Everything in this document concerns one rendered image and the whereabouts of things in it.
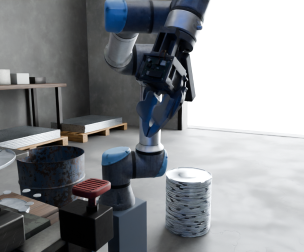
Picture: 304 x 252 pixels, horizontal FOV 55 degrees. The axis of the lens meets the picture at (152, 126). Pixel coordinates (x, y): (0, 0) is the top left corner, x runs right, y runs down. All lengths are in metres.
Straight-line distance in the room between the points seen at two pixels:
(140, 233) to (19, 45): 4.23
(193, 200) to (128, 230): 0.68
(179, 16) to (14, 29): 4.59
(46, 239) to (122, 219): 0.54
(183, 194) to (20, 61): 3.89
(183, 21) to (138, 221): 0.88
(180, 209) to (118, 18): 1.36
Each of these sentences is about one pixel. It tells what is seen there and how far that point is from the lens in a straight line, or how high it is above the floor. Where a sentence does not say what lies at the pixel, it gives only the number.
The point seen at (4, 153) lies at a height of 0.78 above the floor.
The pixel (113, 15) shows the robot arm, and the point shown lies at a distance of 0.70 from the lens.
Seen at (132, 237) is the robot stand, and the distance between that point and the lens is 1.27.
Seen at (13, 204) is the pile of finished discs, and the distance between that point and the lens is 1.60.
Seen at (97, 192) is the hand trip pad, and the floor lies 0.76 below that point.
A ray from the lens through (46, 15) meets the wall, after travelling 5.59.
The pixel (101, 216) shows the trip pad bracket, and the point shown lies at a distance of 0.61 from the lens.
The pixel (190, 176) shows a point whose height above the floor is 0.36.
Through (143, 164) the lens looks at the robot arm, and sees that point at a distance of 1.17.
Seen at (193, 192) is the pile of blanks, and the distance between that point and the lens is 1.79.
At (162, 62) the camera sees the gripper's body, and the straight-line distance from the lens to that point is 0.55.
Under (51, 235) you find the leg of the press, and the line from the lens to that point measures 0.69.
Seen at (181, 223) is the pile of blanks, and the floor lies 0.09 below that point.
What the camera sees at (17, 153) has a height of 0.78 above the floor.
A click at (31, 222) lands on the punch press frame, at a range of 0.76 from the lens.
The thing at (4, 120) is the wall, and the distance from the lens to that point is 4.94.
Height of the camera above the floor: 0.98
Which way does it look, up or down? 10 degrees down
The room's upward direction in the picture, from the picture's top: straight up
